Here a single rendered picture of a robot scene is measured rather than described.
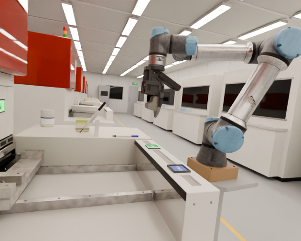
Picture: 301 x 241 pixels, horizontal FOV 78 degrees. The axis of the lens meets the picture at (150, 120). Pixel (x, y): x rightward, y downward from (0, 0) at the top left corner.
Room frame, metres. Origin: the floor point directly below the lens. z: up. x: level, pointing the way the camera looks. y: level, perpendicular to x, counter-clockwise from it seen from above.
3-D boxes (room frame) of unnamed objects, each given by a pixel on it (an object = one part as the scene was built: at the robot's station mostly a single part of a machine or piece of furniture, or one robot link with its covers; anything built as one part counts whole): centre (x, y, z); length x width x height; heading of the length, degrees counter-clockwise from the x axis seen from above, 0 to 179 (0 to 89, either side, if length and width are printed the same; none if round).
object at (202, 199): (0.69, -0.06, 0.89); 0.55 x 0.09 x 0.14; 18
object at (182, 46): (0.81, -0.11, 1.40); 0.11 x 0.11 x 0.08; 86
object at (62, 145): (1.03, 0.33, 0.89); 0.62 x 0.35 x 0.14; 108
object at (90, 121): (0.90, 0.28, 1.03); 0.06 x 0.04 x 0.13; 108
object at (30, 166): (0.61, 0.44, 0.87); 0.36 x 0.08 x 0.03; 18
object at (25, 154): (0.77, 0.49, 0.89); 0.08 x 0.03 x 0.03; 108
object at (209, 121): (0.92, -0.33, 1.05); 0.13 x 0.12 x 0.14; 176
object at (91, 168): (0.80, 0.30, 0.84); 0.50 x 0.02 x 0.03; 108
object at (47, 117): (1.07, 0.60, 1.01); 0.07 x 0.07 x 0.10
